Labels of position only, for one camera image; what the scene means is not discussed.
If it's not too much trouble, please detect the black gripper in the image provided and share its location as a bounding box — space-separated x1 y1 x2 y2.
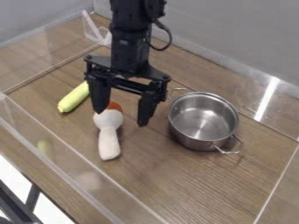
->
83 31 174 128

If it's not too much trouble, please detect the plush mushroom toy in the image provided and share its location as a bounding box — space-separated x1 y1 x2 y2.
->
93 101 124 161

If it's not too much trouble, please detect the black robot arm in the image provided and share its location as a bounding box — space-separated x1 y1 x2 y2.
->
84 0 171 126

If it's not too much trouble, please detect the dark metal table leg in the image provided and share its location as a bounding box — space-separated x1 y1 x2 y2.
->
0 180 43 224

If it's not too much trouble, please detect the spoon with yellow-green handle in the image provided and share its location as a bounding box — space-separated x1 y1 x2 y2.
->
57 82 89 113

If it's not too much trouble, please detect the clear acrylic enclosure wall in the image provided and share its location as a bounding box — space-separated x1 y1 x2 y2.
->
0 16 299 224

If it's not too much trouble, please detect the silver pot with handles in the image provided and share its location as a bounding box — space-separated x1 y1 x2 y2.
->
168 88 244 155

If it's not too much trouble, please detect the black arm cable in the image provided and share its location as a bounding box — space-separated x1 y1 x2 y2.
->
144 18 174 53

